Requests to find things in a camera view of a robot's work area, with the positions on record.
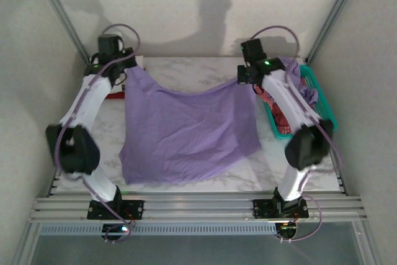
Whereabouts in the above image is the purple t-shirt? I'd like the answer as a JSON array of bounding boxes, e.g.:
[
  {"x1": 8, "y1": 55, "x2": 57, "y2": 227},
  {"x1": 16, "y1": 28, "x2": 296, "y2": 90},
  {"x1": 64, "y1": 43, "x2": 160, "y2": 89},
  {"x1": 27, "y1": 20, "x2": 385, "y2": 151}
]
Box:
[
  {"x1": 119, "y1": 65, "x2": 263, "y2": 185},
  {"x1": 277, "y1": 55, "x2": 320, "y2": 107}
]

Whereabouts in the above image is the crumpled purple t-shirt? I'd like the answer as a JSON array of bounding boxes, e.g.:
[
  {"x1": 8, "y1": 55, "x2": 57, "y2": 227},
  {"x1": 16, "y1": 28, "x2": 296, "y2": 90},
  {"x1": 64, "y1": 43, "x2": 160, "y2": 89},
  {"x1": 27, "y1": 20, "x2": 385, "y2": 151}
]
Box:
[{"x1": 277, "y1": 55, "x2": 320, "y2": 107}]

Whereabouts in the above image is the teal plastic laundry basket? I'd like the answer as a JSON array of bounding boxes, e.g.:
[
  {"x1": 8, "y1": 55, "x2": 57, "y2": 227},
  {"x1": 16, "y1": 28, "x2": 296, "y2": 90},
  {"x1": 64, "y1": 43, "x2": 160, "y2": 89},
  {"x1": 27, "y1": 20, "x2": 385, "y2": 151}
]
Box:
[{"x1": 263, "y1": 65, "x2": 339, "y2": 140}]

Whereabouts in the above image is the round black control board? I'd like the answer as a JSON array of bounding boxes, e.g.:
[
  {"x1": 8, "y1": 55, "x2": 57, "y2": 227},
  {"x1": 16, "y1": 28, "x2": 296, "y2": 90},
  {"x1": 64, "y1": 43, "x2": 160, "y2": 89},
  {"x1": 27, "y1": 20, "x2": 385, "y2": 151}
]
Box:
[
  {"x1": 101, "y1": 223, "x2": 131, "y2": 241},
  {"x1": 275, "y1": 221, "x2": 299, "y2": 240}
]

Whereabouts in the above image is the aluminium corner post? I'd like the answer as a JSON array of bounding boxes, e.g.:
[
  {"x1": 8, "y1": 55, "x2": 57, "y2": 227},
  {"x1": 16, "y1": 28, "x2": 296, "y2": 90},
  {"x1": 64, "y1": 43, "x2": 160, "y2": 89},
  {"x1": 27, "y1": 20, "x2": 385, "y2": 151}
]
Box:
[
  {"x1": 29, "y1": 0, "x2": 91, "y2": 64},
  {"x1": 305, "y1": 0, "x2": 364, "y2": 64}
]

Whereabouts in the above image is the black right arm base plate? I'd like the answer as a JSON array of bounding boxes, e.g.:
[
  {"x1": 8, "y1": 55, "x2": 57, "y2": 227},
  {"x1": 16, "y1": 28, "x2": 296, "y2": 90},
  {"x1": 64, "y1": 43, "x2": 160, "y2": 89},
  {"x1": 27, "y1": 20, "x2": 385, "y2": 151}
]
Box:
[{"x1": 252, "y1": 198, "x2": 308, "y2": 219}]

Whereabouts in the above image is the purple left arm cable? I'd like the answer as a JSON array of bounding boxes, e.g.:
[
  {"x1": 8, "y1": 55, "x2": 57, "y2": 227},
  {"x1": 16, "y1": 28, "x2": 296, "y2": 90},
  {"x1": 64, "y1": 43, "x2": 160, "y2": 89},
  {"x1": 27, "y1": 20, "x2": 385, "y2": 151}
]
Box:
[{"x1": 54, "y1": 24, "x2": 141, "y2": 244}]

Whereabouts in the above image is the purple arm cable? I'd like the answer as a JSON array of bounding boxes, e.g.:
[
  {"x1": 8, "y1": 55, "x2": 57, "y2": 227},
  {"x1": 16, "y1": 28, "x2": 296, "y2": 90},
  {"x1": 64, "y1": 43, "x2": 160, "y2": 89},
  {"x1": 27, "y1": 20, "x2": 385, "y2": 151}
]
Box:
[
  {"x1": 54, "y1": 24, "x2": 141, "y2": 244},
  {"x1": 249, "y1": 25, "x2": 345, "y2": 243}
]

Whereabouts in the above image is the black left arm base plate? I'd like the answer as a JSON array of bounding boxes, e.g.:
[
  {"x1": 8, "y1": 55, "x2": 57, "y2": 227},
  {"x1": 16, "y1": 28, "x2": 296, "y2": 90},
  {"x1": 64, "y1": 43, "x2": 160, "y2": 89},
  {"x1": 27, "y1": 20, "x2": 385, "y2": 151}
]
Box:
[{"x1": 87, "y1": 199, "x2": 145, "y2": 220}]

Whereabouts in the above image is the aluminium table frame rail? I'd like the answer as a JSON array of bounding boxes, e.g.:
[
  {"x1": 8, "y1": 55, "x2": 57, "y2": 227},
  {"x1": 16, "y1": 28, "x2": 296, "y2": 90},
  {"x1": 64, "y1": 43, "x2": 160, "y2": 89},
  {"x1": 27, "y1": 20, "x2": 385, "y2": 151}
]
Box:
[{"x1": 27, "y1": 193, "x2": 368, "y2": 224}]

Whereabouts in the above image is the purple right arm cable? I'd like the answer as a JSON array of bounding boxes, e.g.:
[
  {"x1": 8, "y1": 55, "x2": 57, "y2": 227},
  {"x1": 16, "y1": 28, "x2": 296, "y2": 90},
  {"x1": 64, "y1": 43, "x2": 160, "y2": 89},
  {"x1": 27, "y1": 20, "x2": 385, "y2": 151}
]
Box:
[{"x1": 249, "y1": 25, "x2": 345, "y2": 243}]

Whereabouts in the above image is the grey slotted cable duct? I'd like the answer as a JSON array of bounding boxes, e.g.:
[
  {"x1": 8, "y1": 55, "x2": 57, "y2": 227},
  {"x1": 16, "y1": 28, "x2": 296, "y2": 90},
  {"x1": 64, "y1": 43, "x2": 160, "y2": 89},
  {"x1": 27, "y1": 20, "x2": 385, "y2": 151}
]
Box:
[{"x1": 38, "y1": 223, "x2": 277, "y2": 236}]

